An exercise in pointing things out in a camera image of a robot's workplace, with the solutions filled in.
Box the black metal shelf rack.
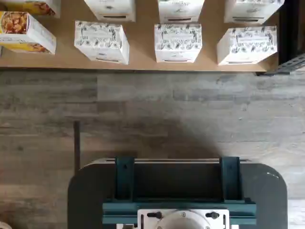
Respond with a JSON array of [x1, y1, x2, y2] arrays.
[[256, 0, 305, 77]]

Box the white organic pantry boxes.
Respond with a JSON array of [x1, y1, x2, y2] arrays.
[[0, 0, 282, 72]]

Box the white floral print carton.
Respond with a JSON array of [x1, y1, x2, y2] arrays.
[[74, 20, 130, 65], [83, 0, 136, 22], [224, 0, 285, 25], [158, 0, 205, 24], [216, 25, 279, 66], [154, 23, 203, 64]]

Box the dark thin rod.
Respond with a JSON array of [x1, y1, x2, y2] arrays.
[[73, 121, 81, 174]]

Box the grey rounded robot platform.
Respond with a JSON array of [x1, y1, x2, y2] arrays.
[[68, 158, 289, 229]]

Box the white mounting plate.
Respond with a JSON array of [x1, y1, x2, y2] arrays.
[[116, 209, 239, 229]]

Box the yellow white granola carton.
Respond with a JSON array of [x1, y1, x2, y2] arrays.
[[0, 11, 57, 55], [0, 0, 61, 19]]

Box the teal metal frame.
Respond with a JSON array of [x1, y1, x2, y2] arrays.
[[102, 156, 257, 219]]

